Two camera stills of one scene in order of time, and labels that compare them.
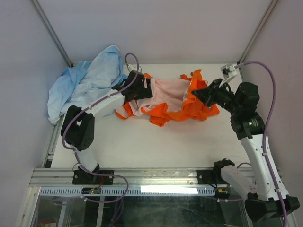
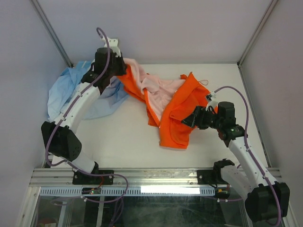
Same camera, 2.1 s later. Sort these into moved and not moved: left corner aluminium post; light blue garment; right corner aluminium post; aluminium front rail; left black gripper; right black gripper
Moved: left black gripper; right black gripper
Not moved: aluminium front rail; right corner aluminium post; light blue garment; left corner aluminium post
